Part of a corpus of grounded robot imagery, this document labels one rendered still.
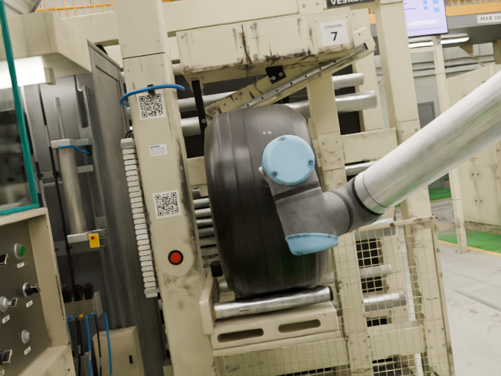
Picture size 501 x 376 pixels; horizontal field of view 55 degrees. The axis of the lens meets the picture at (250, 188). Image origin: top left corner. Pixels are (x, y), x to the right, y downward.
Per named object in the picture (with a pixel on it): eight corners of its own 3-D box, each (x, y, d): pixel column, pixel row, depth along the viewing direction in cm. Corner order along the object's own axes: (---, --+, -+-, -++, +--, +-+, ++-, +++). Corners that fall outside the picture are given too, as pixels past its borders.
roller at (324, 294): (212, 322, 137) (209, 308, 136) (212, 315, 141) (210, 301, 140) (334, 304, 137) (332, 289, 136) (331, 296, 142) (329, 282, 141)
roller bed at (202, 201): (179, 281, 183) (167, 203, 182) (184, 272, 198) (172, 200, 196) (231, 273, 183) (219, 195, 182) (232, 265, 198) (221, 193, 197)
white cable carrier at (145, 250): (145, 298, 145) (120, 139, 142) (149, 293, 150) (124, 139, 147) (160, 295, 145) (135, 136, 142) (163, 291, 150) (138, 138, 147)
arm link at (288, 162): (273, 195, 85) (255, 140, 85) (270, 198, 97) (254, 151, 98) (324, 178, 85) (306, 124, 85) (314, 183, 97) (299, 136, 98)
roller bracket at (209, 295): (203, 336, 133) (198, 302, 133) (212, 297, 173) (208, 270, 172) (215, 335, 133) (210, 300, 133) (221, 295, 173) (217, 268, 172)
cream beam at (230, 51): (182, 74, 166) (175, 31, 165) (189, 86, 191) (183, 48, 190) (357, 48, 167) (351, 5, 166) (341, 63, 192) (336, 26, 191)
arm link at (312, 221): (358, 239, 90) (337, 175, 91) (316, 257, 83) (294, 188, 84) (323, 246, 98) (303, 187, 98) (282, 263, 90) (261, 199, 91)
